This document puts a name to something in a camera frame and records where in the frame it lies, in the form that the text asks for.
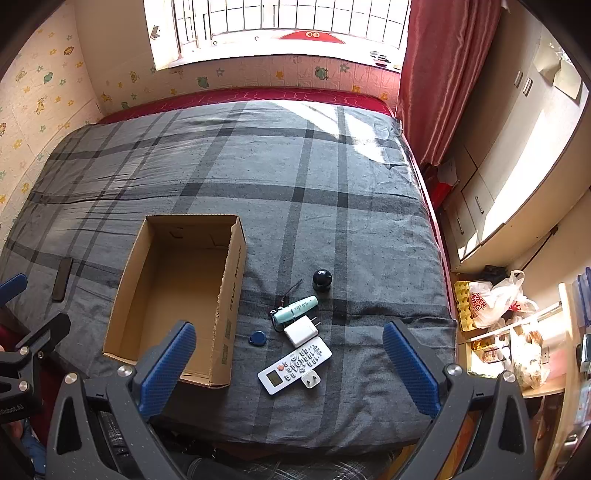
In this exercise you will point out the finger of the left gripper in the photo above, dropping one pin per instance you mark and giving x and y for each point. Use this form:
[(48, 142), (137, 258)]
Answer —
[(41, 342), (12, 288)]

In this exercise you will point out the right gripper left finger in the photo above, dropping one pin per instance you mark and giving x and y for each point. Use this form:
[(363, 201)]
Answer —
[(100, 426)]

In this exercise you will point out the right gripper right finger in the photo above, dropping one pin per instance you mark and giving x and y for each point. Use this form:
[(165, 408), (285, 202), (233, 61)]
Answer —
[(502, 446)]

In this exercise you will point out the brown cardboard box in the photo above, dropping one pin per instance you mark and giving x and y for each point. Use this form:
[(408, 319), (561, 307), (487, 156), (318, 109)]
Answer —
[(182, 268)]

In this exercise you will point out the small white plug adapter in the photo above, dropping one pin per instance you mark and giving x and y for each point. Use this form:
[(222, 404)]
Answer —
[(311, 379)]

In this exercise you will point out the metal keychain with strap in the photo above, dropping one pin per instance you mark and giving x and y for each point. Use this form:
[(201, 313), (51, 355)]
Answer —
[(281, 304)]

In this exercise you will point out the teal cosmetic tube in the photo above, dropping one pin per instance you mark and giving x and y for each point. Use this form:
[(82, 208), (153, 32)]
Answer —
[(294, 310)]

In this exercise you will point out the white remote control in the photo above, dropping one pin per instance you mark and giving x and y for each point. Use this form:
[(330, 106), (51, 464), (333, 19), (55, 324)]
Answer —
[(289, 369)]

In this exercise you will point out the large white charger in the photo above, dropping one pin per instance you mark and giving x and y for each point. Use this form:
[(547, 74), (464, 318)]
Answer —
[(301, 331)]

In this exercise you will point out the black round-top bottle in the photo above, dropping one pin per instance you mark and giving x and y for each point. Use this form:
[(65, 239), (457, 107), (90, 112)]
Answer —
[(322, 280)]

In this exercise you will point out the black smartphone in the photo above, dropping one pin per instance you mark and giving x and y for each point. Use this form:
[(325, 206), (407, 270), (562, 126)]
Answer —
[(61, 279)]

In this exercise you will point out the wooden side shelf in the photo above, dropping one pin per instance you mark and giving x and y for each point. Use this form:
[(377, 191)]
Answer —
[(540, 350)]

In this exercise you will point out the yellow egg carton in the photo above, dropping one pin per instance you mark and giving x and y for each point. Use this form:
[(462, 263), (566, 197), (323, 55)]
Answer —
[(462, 296)]

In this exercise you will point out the white plastic bag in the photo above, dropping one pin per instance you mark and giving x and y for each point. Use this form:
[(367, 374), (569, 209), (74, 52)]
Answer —
[(488, 302)]

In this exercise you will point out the blue key fob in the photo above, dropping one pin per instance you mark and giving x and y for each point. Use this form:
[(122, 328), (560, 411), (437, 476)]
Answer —
[(258, 338)]

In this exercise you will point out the grey plaid bed blanket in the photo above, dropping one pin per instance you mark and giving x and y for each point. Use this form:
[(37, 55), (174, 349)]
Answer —
[(316, 187)]

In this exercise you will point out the beige wardrobe cabinet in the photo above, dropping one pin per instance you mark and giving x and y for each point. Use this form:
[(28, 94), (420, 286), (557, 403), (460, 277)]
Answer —
[(520, 149)]

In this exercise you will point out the red mattress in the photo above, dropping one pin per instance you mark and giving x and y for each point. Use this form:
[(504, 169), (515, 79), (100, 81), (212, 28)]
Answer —
[(324, 96)]

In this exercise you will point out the red curtain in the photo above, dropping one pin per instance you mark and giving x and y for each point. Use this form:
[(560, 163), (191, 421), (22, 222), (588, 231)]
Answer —
[(447, 45)]

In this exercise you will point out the window with bars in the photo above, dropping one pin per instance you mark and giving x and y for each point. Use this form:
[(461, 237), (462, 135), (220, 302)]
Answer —
[(363, 32)]

